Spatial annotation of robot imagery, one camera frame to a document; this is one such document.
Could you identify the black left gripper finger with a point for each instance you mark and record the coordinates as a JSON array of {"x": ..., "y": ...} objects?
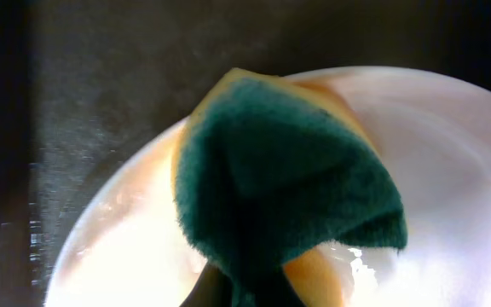
[{"x": 212, "y": 289}]

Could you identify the brown serving tray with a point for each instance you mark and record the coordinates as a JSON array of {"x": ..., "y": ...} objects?
[{"x": 84, "y": 84}]

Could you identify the green and yellow sponge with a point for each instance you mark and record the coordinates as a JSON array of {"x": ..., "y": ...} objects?
[{"x": 265, "y": 171}]

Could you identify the pink plate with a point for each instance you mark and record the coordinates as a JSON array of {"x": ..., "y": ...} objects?
[{"x": 434, "y": 136}]

